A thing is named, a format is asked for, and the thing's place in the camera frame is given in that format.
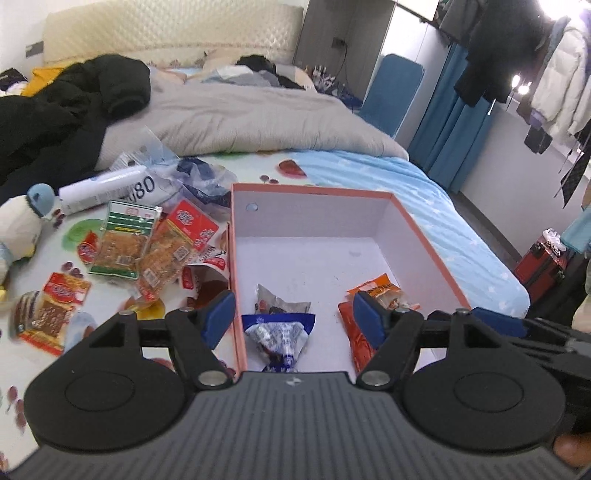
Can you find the yellow cloth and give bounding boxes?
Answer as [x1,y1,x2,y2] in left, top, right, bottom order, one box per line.
[21,67,65,97]

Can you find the green label snack packet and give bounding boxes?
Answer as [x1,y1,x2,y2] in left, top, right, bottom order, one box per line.
[88,200,163,280]

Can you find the white numbered plastic bag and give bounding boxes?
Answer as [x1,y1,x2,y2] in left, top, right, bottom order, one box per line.
[124,168,185,204]

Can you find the dark hanging garment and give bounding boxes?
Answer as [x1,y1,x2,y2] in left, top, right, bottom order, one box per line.
[524,124,555,155]

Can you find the red label clear snack packet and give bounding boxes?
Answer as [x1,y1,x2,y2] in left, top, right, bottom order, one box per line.
[134,199,220,303]

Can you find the orange snack packet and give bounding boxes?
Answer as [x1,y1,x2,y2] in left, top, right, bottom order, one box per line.
[338,274,419,374]

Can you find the grey hanging hoodie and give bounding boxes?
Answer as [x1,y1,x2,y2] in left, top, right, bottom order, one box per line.
[436,0,485,44]

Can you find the grey duvet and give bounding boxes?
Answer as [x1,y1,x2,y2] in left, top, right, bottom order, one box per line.
[95,69,409,171]

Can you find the floral pillow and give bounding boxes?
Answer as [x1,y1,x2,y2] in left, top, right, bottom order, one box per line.
[185,50,245,77]

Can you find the red white torn snack packet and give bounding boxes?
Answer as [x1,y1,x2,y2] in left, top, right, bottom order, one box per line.
[181,256,230,311]

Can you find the cream quilted headboard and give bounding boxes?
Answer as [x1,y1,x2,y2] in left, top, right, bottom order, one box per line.
[42,6,305,65]

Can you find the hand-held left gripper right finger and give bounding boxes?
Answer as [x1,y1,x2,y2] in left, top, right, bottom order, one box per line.
[352,291,503,389]

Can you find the white tube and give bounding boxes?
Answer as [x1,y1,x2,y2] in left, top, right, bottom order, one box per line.
[58,166,144,216]

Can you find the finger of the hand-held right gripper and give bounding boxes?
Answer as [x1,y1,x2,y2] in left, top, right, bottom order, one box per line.
[471,307,575,358]

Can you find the grey dark printed snack packet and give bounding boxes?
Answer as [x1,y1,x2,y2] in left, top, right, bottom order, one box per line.
[254,284,312,319]

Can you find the black hanging coat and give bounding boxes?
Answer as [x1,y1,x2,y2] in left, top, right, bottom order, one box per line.
[455,0,559,108]

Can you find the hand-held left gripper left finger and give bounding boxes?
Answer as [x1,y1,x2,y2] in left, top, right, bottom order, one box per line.
[88,290,237,391]

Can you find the black jacket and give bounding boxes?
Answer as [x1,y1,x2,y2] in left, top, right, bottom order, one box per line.
[0,54,152,197]

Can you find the blue curtain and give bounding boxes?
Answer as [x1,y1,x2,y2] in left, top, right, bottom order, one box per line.
[409,44,497,195]

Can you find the white puffer jacket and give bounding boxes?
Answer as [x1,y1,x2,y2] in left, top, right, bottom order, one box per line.
[529,16,591,139]

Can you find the dark clothes heap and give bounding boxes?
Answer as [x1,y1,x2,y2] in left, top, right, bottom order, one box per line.
[203,54,319,93]

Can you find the small red snack packet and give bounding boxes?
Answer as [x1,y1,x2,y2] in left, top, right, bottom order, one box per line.
[76,231,100,266]

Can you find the blue printed plastic bag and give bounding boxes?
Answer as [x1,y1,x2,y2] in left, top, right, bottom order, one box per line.
[175,157,238,217]

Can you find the small bottles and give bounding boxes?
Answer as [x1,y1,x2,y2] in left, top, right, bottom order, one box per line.
[309,65,338,88]

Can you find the blue silver snack packet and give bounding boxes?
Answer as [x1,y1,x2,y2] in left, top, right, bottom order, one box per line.
[241,313,317,372]

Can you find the person's right hand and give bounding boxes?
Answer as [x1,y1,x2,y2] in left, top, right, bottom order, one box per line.
[553,434,591,469]

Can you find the red bordered strip snack packet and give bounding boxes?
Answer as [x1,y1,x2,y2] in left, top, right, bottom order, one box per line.
[18,272,92,356]

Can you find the plush penguin toy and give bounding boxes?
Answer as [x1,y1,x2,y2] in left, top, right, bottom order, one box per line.
[0,184,56,287]

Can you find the blue chair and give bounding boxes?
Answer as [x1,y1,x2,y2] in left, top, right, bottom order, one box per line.
[358,54,426,139]

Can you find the clear plastic bag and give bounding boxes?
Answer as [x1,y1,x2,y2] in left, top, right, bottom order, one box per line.
[106,124,183,174]

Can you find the orange cardboard box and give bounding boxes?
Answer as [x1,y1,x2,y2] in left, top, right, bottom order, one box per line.
[229,182,472,374]

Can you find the red suitcase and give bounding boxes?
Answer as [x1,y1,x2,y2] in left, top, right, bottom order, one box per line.
[513,233,583,301]

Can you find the pile of folded clothes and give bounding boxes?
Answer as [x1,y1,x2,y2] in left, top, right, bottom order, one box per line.
[0,68,29,97]

